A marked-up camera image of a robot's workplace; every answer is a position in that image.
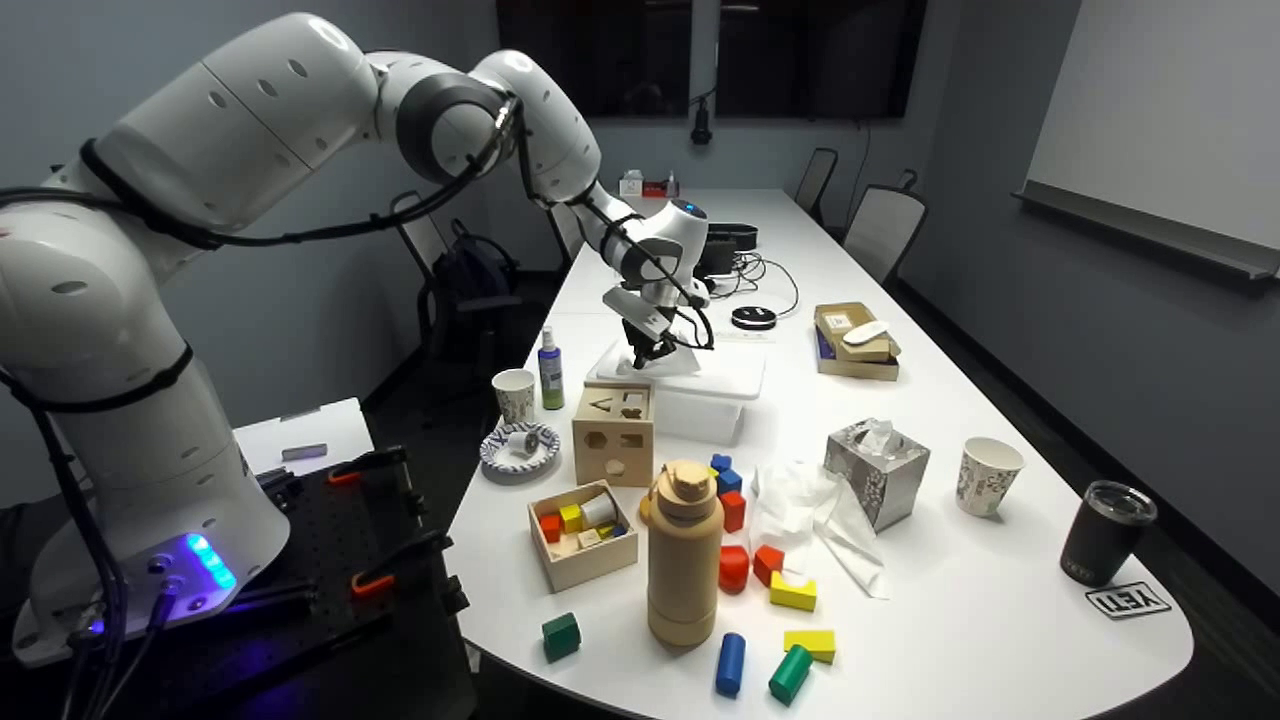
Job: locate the printed table label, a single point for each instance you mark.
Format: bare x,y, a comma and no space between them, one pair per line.
1125,601

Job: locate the grey conference chair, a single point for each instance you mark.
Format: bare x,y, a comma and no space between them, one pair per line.
883,232
819,181

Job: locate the patterned paper cup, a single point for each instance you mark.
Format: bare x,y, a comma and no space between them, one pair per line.
512,399

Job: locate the blue spray bottle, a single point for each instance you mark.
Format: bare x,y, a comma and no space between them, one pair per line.
549,381

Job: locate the green wooden cylinder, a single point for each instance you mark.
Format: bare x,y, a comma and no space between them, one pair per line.
789,672

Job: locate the whiteboard marker tray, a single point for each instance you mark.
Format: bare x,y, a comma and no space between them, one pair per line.
1146,232

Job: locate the small yellow wooden block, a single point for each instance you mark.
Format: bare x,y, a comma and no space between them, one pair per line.
571,512

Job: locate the translucent plastic lunchbox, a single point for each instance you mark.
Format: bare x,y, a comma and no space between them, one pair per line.
703,420

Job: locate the black robot cart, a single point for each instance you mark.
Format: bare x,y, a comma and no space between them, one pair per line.
345,562

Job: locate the small grey metal piece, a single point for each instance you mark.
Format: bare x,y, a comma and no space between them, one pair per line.
304,449

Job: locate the grey tissue box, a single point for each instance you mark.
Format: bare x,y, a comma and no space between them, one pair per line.
883,482

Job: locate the open wooden tray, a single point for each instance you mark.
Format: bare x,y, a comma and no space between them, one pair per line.
584,565

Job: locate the dark wall monitor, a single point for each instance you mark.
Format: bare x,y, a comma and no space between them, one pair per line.
823,52
624,46

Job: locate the blue wooden block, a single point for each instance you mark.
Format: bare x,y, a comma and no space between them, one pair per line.
722,468

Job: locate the wooden shape sorter cube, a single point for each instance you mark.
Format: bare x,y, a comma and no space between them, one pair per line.
613,447

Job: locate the tan wooden bottle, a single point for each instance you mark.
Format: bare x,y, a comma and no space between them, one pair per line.
685,574

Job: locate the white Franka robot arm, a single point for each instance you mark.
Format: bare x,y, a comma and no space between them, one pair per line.
226,124

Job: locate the white paper cup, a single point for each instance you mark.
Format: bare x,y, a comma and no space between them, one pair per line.
989,479

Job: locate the blue wooden cylinder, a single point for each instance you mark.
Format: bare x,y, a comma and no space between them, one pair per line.
728,660

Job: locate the dark metal tumbler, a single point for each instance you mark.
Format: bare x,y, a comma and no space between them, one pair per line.
1106,534

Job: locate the white plastic wrapper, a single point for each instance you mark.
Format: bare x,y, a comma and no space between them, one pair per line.
854,549

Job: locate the white board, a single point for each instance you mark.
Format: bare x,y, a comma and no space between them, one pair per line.
300,433

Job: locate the small red wooden block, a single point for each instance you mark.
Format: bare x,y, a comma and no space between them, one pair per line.
549,525

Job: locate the crumpled clear plastic bag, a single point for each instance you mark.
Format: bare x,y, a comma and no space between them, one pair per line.
796,499

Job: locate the brown cardboard box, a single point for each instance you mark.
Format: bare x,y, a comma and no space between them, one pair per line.
854,356

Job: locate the blue striped paper plate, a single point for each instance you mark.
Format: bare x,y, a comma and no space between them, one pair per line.
522,461

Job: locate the whiteboard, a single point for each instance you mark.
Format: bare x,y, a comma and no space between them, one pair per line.
1175,105

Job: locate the black round speaker puck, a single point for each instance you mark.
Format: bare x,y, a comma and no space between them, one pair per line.
753,316

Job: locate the white lunchbox lid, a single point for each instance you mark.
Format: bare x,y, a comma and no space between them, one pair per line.
733,373

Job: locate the round red wooden block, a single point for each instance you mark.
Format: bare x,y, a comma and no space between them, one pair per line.
733,569

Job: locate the dark chair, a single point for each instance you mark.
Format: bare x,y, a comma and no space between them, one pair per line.
464,285

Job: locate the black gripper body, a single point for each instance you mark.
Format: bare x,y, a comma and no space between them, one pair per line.
645,309

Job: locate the white wooden cylinder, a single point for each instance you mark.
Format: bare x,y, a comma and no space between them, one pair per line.
603,504

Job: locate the green wooden block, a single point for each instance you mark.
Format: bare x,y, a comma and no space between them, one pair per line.
562,638

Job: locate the small white bottle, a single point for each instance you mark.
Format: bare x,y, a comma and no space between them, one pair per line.
631,184

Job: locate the tall red wooden cylinder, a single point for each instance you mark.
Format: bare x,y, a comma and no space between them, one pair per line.
733,511

